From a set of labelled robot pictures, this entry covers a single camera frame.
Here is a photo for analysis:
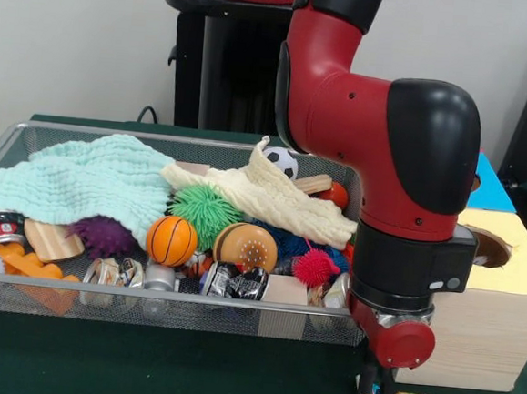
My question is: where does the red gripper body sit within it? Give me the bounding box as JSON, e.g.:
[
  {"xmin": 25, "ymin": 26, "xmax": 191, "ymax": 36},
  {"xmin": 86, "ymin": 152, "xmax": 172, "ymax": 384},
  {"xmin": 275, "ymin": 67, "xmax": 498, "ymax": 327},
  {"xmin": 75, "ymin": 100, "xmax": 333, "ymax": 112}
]
[{"xmin": 343, "ymin": 294, "xmax": 441, "ymax": 374}]

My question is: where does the wooden box with three holes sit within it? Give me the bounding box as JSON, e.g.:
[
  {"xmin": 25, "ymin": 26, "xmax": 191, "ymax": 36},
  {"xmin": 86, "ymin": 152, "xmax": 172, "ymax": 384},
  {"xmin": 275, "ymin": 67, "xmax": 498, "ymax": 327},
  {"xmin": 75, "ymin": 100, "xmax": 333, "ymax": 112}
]
[{"xmin": 392, "ymin": 146, "xmax": 527, "ymax": 394}]

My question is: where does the shallow mesh bin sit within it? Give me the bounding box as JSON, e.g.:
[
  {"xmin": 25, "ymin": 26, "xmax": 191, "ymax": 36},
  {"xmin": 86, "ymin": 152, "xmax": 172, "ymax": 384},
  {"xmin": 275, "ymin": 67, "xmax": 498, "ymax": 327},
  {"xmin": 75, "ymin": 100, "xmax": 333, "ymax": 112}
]
[{"xmin": 0, "ymin": 119, "xmax": 387, "ymax": 348}]

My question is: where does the crushed silver can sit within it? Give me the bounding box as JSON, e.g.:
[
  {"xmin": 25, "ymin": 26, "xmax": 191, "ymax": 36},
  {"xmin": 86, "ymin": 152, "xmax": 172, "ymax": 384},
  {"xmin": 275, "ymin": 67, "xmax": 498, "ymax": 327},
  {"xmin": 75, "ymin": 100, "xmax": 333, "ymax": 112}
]
[{"xmin": 322, "ymin": 270, "xmax": 353, "ymax": 310}]

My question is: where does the hamburger toy ball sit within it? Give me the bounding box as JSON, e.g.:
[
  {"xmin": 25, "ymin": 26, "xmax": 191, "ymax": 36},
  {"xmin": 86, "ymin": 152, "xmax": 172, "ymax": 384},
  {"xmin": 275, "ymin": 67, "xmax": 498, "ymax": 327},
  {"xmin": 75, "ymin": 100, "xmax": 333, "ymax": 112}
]
[{"xmin": 210, "ymin": 219, "xmax": 281, "ymax": 275}]

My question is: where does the cream waffle cloth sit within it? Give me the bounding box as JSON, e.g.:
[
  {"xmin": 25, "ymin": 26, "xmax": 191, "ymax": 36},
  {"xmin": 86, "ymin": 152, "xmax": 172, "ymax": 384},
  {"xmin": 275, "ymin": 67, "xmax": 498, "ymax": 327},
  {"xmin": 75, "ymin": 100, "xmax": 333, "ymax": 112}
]
[{"xmin": 156, "ymin": 127, "xmax": 365, "ymax": 252}]

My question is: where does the small toy soccer ball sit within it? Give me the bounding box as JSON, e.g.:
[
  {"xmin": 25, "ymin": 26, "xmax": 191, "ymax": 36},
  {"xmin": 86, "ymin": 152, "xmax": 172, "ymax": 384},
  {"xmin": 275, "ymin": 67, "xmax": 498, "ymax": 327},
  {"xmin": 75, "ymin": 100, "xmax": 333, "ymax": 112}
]
[{"xmin": 260, "ymin": 145, "xmax": 301, "ymax": 180}]

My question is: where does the green spiky rubber ball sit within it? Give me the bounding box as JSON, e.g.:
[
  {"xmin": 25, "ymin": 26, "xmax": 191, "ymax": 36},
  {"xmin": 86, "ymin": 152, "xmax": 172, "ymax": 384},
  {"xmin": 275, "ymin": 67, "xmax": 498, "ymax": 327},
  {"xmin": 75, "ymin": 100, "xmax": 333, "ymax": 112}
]
[{"xmin": 165, "ymin": 180, "xmax": 247, "ymax": 242}]

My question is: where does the orange toy basketball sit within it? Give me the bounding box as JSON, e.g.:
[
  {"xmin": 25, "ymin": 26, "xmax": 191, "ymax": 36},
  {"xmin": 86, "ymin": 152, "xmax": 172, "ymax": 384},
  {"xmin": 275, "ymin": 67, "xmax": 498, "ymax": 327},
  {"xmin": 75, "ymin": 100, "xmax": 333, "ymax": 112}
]
[{"xmin": 143, "ymin": 214, "xmax": 201, "ymax": 269}]

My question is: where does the purple spiky rubber ball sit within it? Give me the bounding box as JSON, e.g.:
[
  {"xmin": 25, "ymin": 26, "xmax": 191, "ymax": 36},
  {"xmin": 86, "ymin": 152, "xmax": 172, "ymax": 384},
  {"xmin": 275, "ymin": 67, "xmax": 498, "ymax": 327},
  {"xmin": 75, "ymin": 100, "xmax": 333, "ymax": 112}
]
[{"xmin": 65, "ymin": 212, "xmax": 140, "ymax": 264}]

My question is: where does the mint green waffle cloth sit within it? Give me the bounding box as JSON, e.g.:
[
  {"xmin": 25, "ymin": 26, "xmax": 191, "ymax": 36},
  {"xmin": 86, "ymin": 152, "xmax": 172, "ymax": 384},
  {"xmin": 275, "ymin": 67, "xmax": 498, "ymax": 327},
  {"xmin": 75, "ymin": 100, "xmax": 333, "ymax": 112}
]
[{"xmin": 0, "ymin": 125, "xmax": 177, "ymax": 249}]

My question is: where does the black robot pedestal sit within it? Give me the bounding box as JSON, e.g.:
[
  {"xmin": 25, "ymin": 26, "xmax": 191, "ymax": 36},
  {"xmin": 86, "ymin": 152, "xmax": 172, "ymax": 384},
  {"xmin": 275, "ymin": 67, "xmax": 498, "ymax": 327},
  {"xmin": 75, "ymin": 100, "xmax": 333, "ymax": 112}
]
[{"xmin": 153, "ymin": 0, "xmax": 331, "ymax": 141}]

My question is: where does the black cable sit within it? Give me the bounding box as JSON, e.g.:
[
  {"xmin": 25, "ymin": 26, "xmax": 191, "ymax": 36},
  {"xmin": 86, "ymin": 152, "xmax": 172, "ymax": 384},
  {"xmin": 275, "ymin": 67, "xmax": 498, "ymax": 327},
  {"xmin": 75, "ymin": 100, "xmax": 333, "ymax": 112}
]
[{"xmin": 136, "ymin": 103, "xmax": 163, "ymax": 126}]

